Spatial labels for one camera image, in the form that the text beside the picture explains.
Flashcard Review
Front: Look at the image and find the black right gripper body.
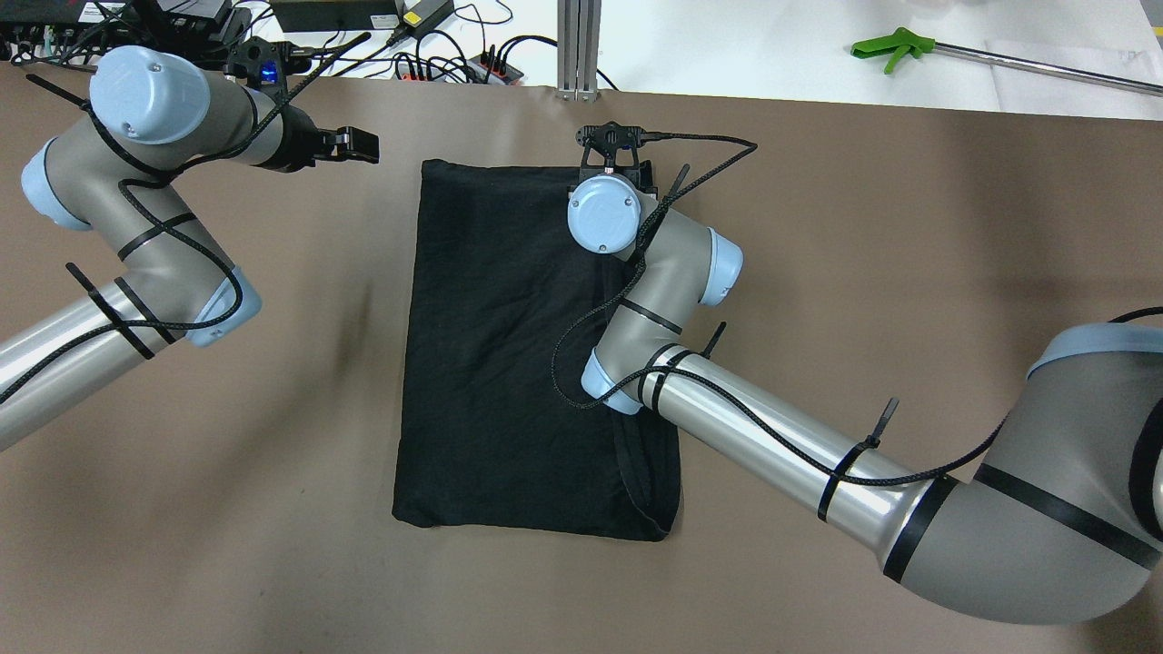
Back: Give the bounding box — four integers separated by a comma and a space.
582, 150, 657, 193

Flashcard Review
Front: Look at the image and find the green handled grabber stick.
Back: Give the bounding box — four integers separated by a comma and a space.
849, 26, 1162, 98

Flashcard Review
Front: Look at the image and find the aluminium frame post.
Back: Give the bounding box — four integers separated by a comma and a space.
556, 0, 601, 104

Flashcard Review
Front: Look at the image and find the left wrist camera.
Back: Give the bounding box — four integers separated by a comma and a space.
222, 36, 315, 100

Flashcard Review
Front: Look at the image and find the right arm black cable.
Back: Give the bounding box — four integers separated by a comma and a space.
550, 133, 1163, 488

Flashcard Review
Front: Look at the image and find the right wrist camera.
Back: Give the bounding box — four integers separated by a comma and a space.
576, 121, 645, 168

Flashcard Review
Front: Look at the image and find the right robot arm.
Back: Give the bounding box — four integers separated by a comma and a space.
566, 165, 1162, 625

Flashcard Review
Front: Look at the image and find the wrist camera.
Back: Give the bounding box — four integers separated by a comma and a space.
222, 36, 315, 100
576, 121, 645, 168

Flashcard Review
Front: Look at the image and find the black power adapter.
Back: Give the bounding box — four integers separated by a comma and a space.
267, 1, 407, 34

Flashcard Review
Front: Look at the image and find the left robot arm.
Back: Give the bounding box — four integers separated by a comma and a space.
3, 45, 381, 450

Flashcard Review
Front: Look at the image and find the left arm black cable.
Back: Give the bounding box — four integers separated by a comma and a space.
0, 31, 372, 405

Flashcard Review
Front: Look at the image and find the black t-shirt with logo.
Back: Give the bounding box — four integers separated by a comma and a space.
392, 159, 682, 541

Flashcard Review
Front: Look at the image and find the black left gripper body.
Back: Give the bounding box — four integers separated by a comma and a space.
271, 104, 337, 173

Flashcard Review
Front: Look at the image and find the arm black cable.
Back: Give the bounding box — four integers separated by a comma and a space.
0, 31, 372, 405
550, 133, 1163, 488

